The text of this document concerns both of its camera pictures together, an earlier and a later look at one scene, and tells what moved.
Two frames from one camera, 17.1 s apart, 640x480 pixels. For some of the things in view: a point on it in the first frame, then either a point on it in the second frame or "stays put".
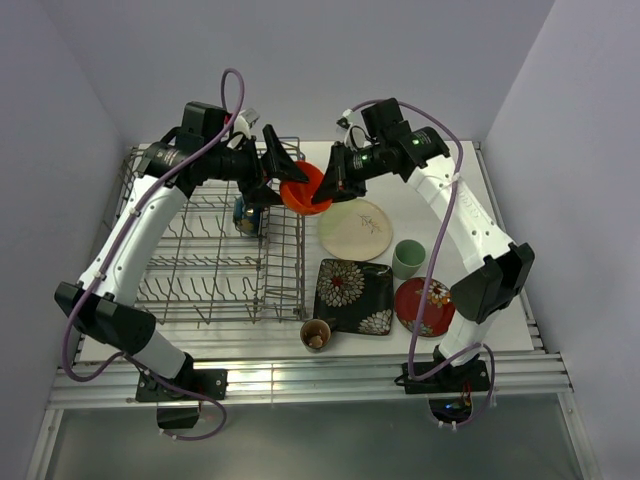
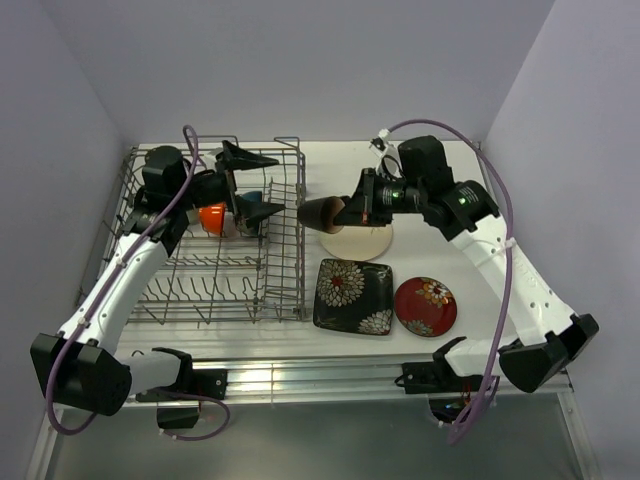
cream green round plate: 355,229 stays put
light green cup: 408,258 → 193,216
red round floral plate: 439,310 stays put
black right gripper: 337,181 → 361,209
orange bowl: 298,196 → 212,217
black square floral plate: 354,296 stays put
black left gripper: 254,188 → 238,160
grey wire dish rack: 209,272 stays put
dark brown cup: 315,335 → 319,214
